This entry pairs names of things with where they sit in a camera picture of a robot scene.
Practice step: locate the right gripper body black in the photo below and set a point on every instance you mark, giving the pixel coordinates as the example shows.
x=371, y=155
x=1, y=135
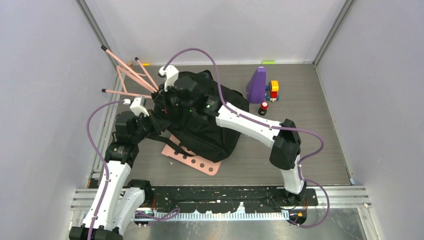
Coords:
x=172, y=100

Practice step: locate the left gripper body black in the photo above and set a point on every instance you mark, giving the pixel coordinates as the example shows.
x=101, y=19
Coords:
x=148, y=126

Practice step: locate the black student backpack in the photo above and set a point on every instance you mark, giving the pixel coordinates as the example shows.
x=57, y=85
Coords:
x=210, y=142

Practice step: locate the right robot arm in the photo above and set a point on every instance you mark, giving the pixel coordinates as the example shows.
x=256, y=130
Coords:
x=280, y=137

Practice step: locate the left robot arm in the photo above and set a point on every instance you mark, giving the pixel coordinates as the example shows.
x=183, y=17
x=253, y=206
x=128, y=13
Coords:
x=115, y=203

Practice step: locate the pink perforated board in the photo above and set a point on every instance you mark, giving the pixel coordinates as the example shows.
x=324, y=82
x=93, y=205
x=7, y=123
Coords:
x=196, y=162

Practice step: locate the red cap glue bottle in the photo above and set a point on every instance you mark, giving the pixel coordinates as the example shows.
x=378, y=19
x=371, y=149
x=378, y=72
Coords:
x=263, y=108

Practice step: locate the green tape marker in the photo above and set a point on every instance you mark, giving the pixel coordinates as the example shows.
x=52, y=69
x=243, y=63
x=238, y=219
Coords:
x=268, y=62

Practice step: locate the colourful toy block car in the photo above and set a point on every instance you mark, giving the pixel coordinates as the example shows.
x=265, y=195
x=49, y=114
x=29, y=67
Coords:
x=272, y=91

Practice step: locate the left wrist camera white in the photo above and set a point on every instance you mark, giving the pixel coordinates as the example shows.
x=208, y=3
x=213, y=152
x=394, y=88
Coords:
x=137, y=106

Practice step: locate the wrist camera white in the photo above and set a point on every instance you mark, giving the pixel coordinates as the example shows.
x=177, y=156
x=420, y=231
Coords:
x=170, y=74
x=137, y=106

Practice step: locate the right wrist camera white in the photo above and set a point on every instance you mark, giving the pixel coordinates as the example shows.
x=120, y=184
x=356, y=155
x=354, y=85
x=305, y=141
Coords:
x=170, y=74

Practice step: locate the pink metal stool frame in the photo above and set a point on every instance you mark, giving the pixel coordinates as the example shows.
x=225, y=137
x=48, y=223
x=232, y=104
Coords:
x=143, y=79

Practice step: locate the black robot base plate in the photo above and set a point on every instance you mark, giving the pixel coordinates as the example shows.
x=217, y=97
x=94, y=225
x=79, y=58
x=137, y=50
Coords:
x=226, y=199

